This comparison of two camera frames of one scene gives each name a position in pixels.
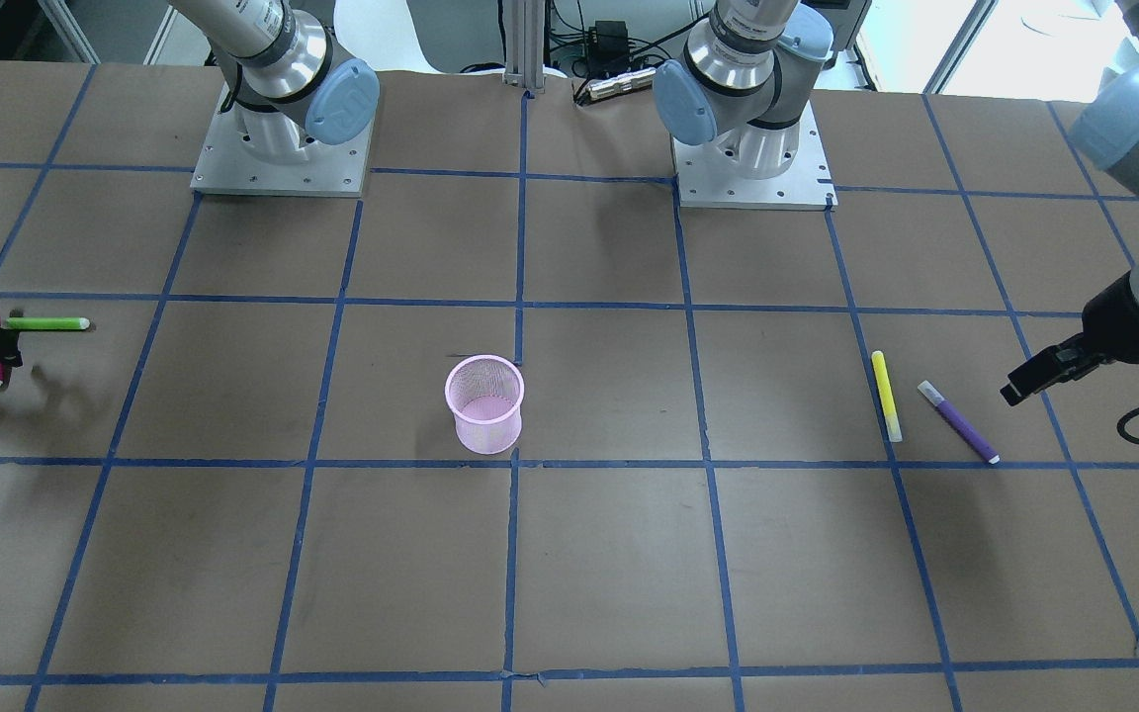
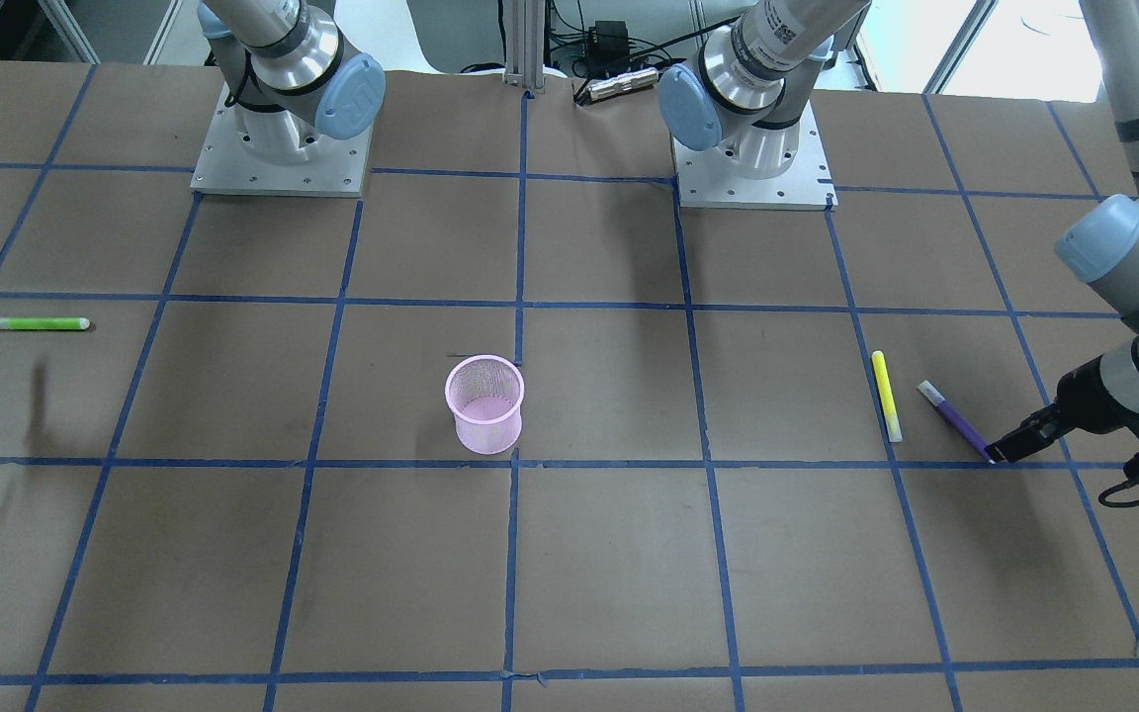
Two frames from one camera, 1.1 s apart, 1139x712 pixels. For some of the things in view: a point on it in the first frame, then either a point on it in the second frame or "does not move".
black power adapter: x=608 y=44 does not move
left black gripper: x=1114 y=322 -> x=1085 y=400
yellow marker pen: x=886 y=398 does not move
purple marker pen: x=969 y=433 does not move
